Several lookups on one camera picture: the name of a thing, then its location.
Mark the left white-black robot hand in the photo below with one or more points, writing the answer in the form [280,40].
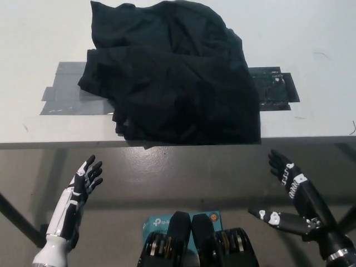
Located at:
[69,203]

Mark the right black-white robot hand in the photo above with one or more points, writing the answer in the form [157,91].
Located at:
[308,203]

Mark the black Columbia jacket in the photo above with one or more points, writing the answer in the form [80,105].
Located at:
[180,83]

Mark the black table foot plate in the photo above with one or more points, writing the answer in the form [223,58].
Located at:
[43,231]

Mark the teal TP-Link box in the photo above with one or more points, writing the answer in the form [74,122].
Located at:
[155,224]

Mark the grey tape patch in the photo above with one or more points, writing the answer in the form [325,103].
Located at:
[64,94]

